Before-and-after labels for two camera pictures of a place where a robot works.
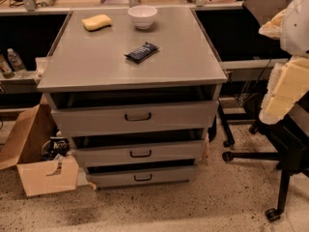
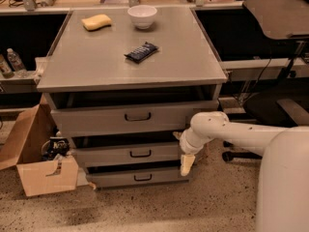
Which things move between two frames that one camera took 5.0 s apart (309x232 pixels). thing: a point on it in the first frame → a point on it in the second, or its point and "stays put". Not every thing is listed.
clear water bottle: (16, 63) stays put
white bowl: (143, 15) stays put
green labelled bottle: (5, 69) stays put
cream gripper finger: (272, 28) → (193, 139)
